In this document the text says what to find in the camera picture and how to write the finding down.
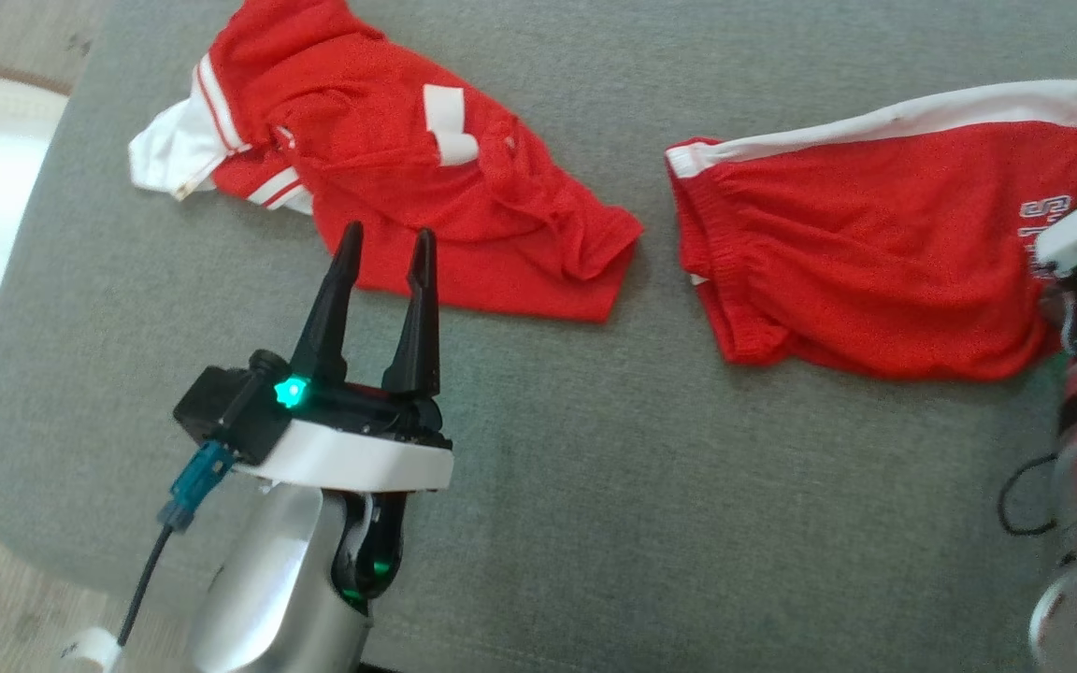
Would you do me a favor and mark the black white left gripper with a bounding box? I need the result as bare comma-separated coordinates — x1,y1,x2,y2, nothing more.
237,222,455,494

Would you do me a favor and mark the red printed t-shirt white trim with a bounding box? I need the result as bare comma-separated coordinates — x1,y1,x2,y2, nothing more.
127,0,644,323

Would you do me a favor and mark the red shorts white side stripe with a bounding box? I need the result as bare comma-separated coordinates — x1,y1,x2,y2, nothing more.
665,70,1077,382

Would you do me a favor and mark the blue left camera connector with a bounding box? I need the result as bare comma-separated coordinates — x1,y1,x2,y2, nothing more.
158,441,237,534

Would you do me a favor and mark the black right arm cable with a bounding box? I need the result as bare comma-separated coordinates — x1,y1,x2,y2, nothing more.
998,454,1059,537

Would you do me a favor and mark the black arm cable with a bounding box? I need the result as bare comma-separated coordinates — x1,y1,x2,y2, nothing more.
998,454,1059,537
116,523,175,648

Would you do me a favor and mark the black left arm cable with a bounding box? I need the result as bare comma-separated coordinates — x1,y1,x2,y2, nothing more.
116,523,175,648

